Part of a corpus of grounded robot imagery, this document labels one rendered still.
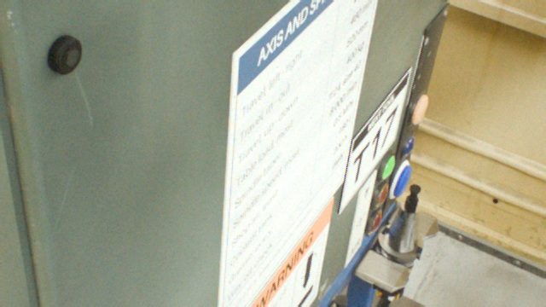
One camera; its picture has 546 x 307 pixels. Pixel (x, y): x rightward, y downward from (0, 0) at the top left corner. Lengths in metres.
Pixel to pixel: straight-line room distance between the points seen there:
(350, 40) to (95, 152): 0.23
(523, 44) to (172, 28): 1.23
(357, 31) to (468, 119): 1.13
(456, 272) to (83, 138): 1.52
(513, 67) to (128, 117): 1.26
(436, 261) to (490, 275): 0.11
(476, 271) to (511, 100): 0.38
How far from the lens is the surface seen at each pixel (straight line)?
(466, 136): 1.64
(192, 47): 0.32
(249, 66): 0.37
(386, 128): 0.65
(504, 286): 1.77
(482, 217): 1.75
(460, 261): 1.78
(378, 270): 1.21
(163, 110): 0.32
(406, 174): 0.76
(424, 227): 1.28
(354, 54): 0.51
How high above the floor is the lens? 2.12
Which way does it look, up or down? 42 degrees down
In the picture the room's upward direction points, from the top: 7 degrees clockwise
